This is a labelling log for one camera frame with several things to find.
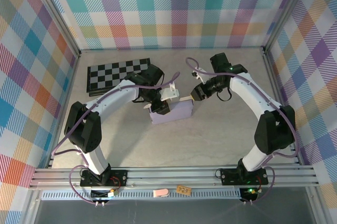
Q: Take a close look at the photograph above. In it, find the black and grey chessboard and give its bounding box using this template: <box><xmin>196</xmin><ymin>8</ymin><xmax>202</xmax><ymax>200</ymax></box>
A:
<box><xmin>86</xmin><ymin>57</ymin><xmax>152</xmax><ymax>98</ymax></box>

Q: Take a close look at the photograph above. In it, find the small wooden tag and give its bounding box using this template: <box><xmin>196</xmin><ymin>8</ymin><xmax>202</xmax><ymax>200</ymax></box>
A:
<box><xmin>175</xmin><ymin>186</ymin><xmax>191</xmax><ymax>196</ymax></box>

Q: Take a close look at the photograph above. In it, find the pink and white eraser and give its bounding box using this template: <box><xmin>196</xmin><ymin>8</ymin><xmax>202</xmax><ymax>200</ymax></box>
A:
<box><xmin>153</xmin><ymin>188</ymin><xmax>169</xmax><ymax>198</ymax></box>

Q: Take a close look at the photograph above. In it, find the small black circuit board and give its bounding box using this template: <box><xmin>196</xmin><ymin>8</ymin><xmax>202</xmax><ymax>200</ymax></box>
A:
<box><xmin>91</xmin><ymin>189</ymin><xmax>118</xmax><ymax>200</ymax></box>
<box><xmin>239</xmin><ymin>187</ymin><xmax>259</xmax><ymax>201</ymax></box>

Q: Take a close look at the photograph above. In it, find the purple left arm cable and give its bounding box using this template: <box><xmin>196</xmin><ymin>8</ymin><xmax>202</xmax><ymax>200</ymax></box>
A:
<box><xmin>51</xmin><ymin>72</ymin><xmax>181</xmax><ymax>206</ymax></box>

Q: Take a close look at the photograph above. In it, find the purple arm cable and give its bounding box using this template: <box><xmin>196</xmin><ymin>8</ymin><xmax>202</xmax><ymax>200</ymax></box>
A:
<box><xmin>185</xmin><ymin>56</ymin><xmax>298</xmax><ymax>205</ymax></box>
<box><xmin>51</xmin><ymin>72</ymin><xmax>181</xmax><ymax>206</ymax></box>

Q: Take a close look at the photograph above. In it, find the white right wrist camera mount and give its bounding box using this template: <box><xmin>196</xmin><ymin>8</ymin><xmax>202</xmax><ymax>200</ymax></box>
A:
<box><xmin>191</xmin><ymin>67</ymin><xmax>212</xmax><ymax>81</ymax></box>

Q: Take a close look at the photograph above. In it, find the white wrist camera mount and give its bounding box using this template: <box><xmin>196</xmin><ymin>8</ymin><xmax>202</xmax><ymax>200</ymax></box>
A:
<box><xmin>191</xmin><ymin>67</ymin><xmax>212</xmax><ymax>81</ymax></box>
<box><xmin>159</xmin><ymin>83</ymin><xmax>181</xmax><ymax>101</ymax></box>

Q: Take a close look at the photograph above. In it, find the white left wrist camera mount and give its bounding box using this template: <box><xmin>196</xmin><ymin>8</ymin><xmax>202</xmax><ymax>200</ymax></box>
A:
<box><xmin>159</xmin><ymin>83</ymin><xmax>181</xmax><ymax>101</ymax></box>

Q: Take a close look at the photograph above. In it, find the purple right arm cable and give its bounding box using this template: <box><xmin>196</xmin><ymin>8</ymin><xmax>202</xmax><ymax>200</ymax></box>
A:
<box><xmin>185</xmin><ymin>56</ymin><xmax>298</xmax><ymax>205</ymax></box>

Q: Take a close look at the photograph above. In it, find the aluminium frame cross rail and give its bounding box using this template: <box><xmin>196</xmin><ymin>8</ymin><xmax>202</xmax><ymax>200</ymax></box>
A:
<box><xmin>28</xmin><ymin>165</ymin><xmax>321</xmax><ymax>189</ymax></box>

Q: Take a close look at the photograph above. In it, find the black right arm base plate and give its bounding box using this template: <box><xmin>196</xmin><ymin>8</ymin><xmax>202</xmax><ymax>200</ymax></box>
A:
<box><xmin>220</xmin><ymin>168</ymin><xmax>269</xmax><ymax>186</ymax></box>

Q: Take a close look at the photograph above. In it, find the aluminium frame post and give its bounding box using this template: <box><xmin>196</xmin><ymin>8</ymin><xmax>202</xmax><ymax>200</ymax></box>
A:
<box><xmin>26</xmin><ymin>0</ymin><xmax>82</xmax><ymax>59</ymax></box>
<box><xmin>263</xmin><ymin>0</ymin><xmax>314</xmax><ymax>54</ymax></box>

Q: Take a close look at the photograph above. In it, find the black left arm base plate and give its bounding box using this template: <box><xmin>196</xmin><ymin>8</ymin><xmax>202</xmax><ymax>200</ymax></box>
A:
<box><xmin>80</xmin><ymin>170</ymin><xmax>128</xmax><ymax>188</ymax></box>

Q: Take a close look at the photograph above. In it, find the perforated grey cable tray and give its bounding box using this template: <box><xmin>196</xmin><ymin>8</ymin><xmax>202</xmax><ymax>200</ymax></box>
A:
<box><xmin>41</xmin><ymin>191</ymin><xmax>243</xmax><ymax>200</ymax></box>

